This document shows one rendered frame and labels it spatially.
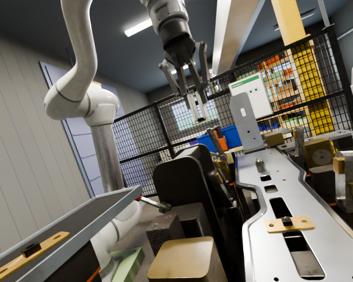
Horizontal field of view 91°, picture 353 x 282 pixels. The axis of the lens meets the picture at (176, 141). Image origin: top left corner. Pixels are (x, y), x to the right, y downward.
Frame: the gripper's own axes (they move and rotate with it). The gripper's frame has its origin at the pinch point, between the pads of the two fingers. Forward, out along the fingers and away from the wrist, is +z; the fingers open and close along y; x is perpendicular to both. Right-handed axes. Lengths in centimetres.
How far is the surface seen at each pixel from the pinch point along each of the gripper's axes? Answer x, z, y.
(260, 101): 96, 4, 20
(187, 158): -6.5, 10.9, -4.5
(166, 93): 756, -181, -325
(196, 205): -9.2, 21.5, -4.8
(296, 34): 102, -30, 51
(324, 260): -15.2, 29.2, 15.0
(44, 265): -34.3, 13.4, -13.0
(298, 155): 33.9, 28.1, 23.1
